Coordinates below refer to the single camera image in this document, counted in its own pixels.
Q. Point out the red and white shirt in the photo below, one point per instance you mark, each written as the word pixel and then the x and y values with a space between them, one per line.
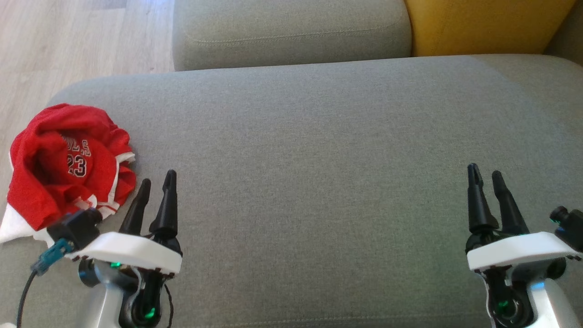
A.
pixel 18 228

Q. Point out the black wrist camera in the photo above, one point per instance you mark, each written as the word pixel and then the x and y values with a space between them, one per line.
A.
pixel 569 225
pixel 75 228

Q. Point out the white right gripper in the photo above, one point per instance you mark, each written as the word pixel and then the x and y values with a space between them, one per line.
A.
pixel 519 249

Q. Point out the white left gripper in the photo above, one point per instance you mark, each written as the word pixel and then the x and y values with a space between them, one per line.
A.
pixel 132 250

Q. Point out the teal left camera connector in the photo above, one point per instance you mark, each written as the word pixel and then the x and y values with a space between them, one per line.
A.
pixel 51 256

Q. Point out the yellow sofa cushion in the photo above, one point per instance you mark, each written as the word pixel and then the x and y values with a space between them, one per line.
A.
pixel 483 25

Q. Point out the grey sofa seat cushion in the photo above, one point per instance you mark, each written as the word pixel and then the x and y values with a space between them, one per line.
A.
pixel 319 159

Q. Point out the red shorts with number 23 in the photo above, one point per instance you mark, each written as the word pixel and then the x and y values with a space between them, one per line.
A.
pixel 50 155

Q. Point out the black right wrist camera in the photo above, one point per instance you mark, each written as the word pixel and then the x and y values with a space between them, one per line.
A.
pixel 569 225

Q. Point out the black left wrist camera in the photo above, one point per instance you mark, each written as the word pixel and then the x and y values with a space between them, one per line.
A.
pixel 75 228

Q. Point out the grey sofa back cushion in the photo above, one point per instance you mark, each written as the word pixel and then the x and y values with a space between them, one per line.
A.
pixel 291 32

